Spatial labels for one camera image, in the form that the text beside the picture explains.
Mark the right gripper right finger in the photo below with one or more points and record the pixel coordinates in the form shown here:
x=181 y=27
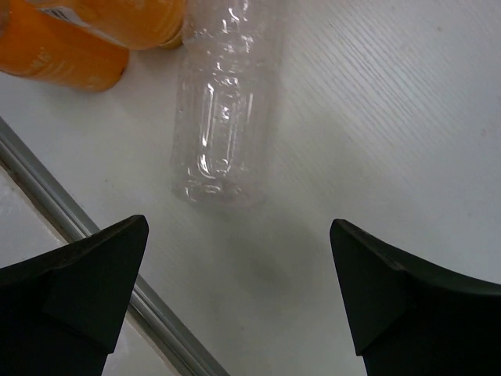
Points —
x=408 y=316

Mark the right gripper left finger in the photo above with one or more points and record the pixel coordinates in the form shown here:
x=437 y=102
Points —
x=62 y=311

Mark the orange bottle front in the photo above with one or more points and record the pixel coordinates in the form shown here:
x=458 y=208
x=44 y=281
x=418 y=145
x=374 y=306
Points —
x=39 y=47

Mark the orange bottle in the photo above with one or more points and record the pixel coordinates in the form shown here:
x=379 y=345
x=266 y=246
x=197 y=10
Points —
x=137 y=25
x=39 y=47

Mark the clear unlabelled plastic bottle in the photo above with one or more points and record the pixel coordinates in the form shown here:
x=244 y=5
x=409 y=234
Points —
x=227 y=91

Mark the orange bottle rear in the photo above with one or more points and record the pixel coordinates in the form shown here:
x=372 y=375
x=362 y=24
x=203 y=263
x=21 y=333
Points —
x=137 y=25

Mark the aluminium table edge rail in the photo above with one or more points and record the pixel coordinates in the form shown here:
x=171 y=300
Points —
x=168 y=332

